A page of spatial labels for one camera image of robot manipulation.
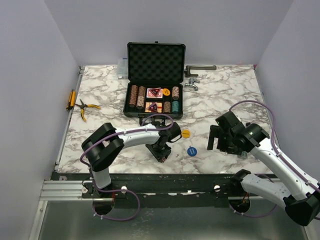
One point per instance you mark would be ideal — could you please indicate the black poker set case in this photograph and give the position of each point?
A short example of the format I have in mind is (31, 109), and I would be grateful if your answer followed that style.
(155, 65)

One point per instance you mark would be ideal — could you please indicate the yellow handled pliers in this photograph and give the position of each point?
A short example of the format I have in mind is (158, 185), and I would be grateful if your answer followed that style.
(83, 106)

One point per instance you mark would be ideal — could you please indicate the brown chip stack far left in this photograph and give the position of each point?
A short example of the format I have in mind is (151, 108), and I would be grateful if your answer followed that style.
(133, 96)

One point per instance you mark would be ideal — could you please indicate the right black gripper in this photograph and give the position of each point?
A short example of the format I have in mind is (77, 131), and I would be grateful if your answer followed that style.
(215, 131)

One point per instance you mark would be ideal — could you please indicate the orange black utility knife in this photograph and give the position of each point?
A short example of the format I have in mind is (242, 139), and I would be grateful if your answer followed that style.
(71, 100)

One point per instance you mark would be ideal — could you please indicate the orange playing card deck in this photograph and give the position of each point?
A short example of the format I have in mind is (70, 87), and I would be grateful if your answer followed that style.
(159, 107)

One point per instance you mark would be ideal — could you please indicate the clear plastic organizer box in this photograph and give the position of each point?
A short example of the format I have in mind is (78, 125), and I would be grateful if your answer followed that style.
(122, 68)

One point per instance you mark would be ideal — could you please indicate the yellow round button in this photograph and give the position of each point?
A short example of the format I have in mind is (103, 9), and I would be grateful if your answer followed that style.
(186, 133)

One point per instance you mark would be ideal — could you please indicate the red playing card deck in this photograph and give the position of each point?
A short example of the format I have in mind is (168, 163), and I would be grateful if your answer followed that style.
(149, 95)

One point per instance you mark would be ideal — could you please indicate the blue round button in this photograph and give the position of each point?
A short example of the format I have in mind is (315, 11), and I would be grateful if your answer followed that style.
(192, 151)

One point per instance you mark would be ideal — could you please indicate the yellow big blind button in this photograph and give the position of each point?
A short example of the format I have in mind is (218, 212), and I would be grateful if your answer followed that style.
(166, 92)

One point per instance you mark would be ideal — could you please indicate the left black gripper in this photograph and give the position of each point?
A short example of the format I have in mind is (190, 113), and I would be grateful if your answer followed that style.
(165, 153)

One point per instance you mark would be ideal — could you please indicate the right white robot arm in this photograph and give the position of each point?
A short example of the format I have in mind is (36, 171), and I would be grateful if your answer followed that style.
(299, 194)

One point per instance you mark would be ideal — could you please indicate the black red triangle button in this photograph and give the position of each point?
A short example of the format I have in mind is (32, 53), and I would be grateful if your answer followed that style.
(156, 92)

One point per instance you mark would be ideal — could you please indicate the brown red chip stack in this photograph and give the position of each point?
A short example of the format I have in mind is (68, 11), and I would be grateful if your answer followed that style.
(167, 107)

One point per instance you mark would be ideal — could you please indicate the black red triangle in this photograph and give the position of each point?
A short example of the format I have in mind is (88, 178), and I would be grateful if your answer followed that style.
(153, 107)

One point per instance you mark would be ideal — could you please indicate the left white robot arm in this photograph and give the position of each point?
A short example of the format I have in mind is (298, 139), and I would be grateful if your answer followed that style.
(103, 146)

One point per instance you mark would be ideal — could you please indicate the silver metal tap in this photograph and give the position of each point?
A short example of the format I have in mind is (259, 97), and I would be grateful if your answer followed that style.
(192, 83)

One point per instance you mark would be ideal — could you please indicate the grey metal door handle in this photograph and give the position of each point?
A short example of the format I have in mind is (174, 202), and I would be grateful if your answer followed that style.
(188, 68)

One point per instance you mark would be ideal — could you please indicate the grey green chip stack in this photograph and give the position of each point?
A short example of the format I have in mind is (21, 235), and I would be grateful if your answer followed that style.
(243, 155)

